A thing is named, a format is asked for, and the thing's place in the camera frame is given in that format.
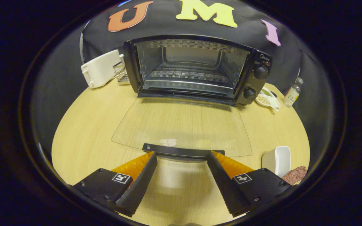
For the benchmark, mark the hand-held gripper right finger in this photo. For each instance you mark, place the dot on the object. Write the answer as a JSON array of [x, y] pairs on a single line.
[[223, 183]]

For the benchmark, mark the white divided grain dish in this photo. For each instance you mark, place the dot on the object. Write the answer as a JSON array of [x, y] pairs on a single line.
[[264, 100]]

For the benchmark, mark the black toaster oven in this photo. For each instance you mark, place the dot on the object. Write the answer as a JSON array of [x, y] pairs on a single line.
[[258, 86]]

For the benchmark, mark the red meat slice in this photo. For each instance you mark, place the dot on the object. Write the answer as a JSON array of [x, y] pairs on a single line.
[[295, 175]]

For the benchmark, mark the white bread toaster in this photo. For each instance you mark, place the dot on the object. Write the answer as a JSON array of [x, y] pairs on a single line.
[[101, 69]]

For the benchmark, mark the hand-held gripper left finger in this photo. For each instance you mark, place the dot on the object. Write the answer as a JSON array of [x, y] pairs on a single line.
[[141, 183]]

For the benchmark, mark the white foam tray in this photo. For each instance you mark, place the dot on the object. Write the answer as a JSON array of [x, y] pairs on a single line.
[[280, 160]]

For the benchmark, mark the small clear bottle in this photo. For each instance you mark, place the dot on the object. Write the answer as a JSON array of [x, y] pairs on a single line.
[[291, 95]]

